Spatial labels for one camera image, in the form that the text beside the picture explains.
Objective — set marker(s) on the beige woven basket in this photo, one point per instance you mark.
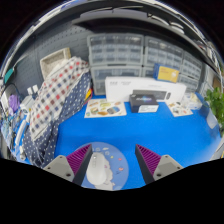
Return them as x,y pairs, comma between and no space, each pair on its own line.
50,61

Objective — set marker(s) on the light grey computer mouse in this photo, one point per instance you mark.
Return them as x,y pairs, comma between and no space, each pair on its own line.
98,168

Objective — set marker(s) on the dark wall shelf unit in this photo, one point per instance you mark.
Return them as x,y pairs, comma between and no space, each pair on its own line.
150,20

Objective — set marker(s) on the red and blue checked cloth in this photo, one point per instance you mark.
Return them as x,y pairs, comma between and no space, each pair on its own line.
56,93

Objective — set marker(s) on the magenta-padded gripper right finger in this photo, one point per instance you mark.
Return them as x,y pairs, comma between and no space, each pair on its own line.
166,166

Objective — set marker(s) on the teal wall holder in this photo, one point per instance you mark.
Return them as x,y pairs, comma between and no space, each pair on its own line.
9,75

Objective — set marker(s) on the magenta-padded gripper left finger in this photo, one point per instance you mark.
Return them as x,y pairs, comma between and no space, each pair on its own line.
60,166

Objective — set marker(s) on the purple soft object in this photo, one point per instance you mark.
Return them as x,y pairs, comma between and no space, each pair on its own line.
14,102

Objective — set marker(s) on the green potted plant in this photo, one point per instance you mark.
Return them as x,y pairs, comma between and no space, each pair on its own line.
215,106

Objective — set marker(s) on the round light blue mouse pad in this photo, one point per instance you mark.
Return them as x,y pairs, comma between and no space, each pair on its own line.
116,166

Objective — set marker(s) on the small black box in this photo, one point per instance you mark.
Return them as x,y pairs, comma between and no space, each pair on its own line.
143,104

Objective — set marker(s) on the sticker sheet with food pictures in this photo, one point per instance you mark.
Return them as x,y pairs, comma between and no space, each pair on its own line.
105,108

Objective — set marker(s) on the small yellow object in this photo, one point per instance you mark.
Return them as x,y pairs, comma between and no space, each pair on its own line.
88,94

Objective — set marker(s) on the sticker sheet with travel pictures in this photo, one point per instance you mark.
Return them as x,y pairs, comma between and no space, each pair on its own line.
179,109

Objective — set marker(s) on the yellow and blue box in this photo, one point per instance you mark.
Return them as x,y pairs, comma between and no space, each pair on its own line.
166,73

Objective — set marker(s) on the long white keyboard box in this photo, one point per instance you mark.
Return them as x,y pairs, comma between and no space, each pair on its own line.
120,88

